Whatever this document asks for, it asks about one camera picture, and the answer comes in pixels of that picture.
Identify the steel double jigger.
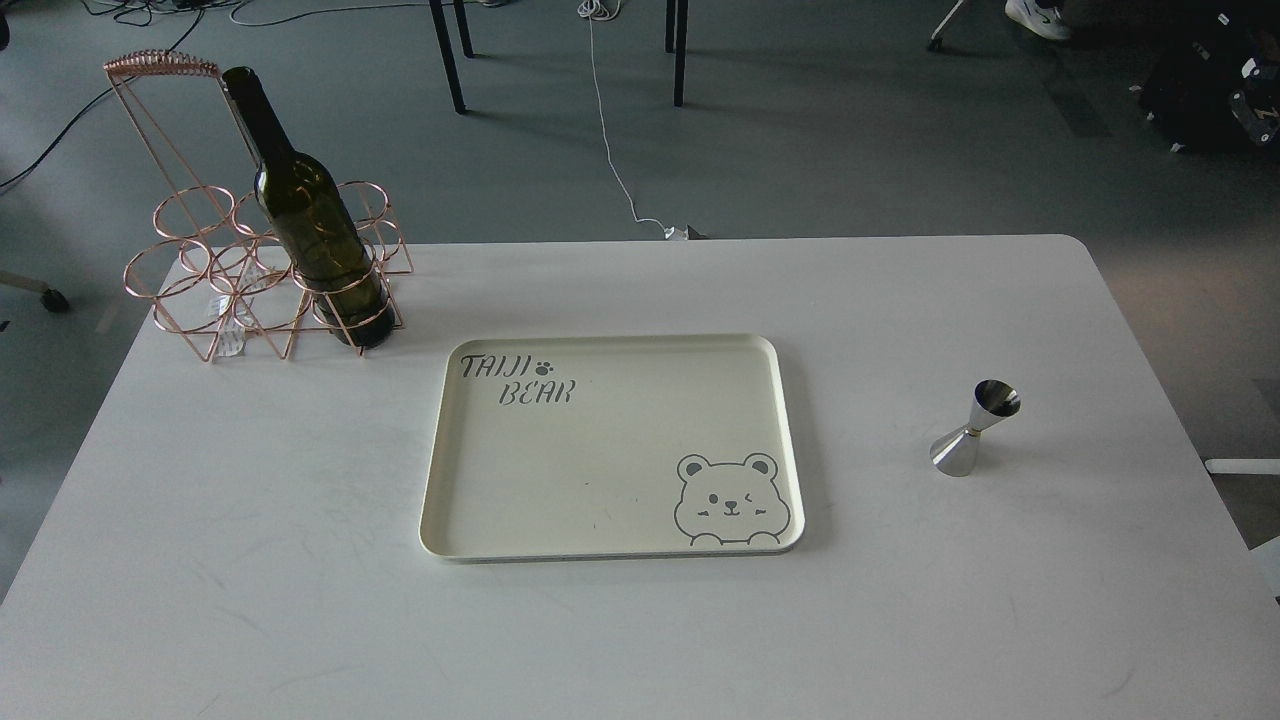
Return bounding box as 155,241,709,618
929,379,1021,477

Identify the dark green wine bottle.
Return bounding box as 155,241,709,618
221,67,396,348

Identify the cream bear serving tray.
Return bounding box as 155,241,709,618
420,334,805,562

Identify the black table leg right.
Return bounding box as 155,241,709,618
664,0,690,108

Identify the black table leg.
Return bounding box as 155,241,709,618
664,0,690,108
428,0,475,115

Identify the black table leg left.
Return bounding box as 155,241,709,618
428,0,475,115

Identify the white office chair base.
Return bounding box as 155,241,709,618
925,0,970,53

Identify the white sneaker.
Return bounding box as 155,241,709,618
1004,0,1073,42

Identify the dark equipment box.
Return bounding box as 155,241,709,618
1138,1,1279,152

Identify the white floor cable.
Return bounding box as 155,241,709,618
576,0,689,241

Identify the rose gold wire bottle rack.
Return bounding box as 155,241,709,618
105,49,413,363

